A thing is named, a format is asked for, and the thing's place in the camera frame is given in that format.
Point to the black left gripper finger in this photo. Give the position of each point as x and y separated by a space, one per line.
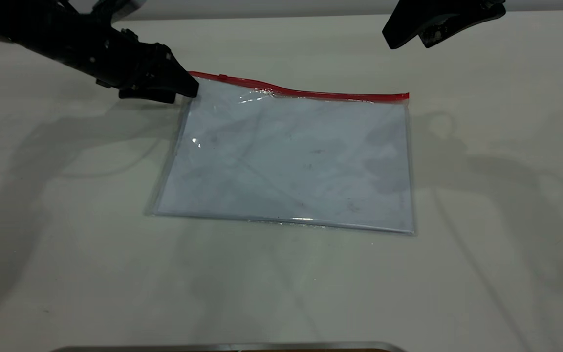
179 80
149 96

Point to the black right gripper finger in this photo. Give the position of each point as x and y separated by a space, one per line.
401 27
457 22

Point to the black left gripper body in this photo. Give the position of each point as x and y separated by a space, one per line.
125 58

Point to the clear plastic zip bag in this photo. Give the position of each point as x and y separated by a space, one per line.
286 161

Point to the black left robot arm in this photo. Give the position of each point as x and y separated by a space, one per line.
22 24

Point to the grey metal bar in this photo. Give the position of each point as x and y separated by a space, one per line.
213 348

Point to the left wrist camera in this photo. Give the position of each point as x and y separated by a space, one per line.
115 9

